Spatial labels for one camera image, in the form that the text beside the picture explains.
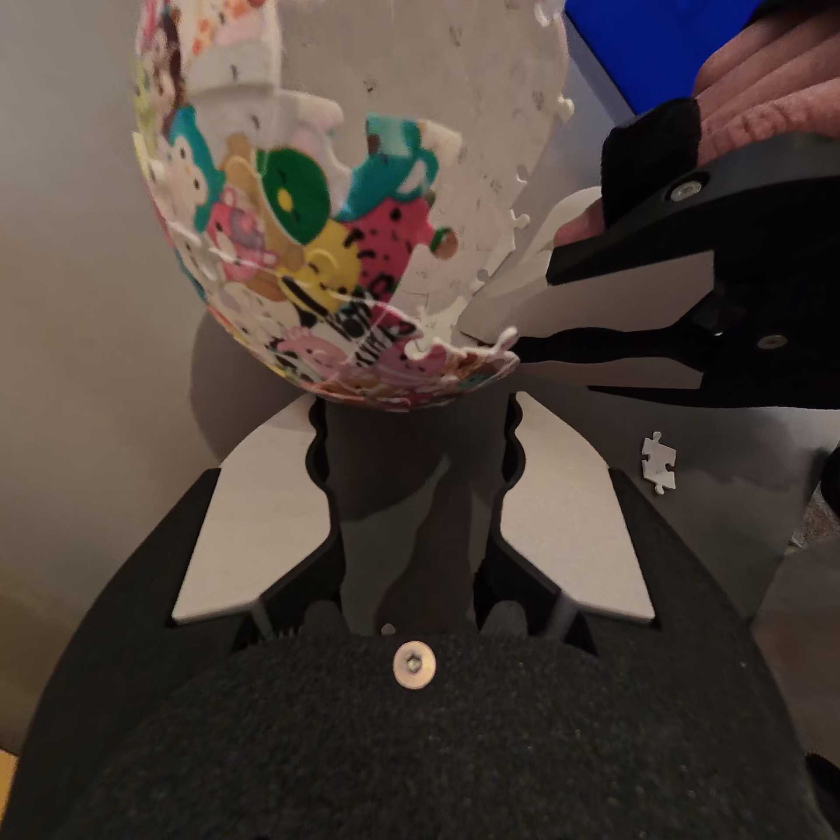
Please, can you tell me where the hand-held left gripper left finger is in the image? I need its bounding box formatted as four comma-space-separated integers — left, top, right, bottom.
171, 394, 345, 628

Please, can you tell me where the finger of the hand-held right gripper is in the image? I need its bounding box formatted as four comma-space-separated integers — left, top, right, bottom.
512, 329, 718, 397
460, 191, 718, 342

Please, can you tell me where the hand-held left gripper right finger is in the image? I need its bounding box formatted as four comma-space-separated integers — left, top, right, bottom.
476, 392, 655, 628

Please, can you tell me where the white puzzle piece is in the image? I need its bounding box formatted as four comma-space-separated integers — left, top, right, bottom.
641, 431, 679, 496

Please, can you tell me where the colourful puzzle ball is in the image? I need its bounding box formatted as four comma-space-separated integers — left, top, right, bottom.
132, 0, 578, 413

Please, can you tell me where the person's right hand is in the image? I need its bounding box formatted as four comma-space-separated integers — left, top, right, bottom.
552, 0, 840, 248

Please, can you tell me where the blue plastic bin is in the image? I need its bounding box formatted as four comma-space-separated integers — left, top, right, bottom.
565, 0, 765, 115

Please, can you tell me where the beige hoodie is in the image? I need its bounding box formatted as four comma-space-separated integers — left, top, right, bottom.
755, 512, 840, 762

